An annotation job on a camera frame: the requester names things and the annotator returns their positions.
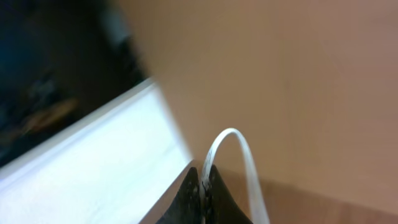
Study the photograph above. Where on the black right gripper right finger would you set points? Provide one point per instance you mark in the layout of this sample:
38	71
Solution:
220	207

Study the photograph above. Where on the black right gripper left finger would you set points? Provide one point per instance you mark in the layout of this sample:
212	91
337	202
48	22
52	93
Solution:
185	207

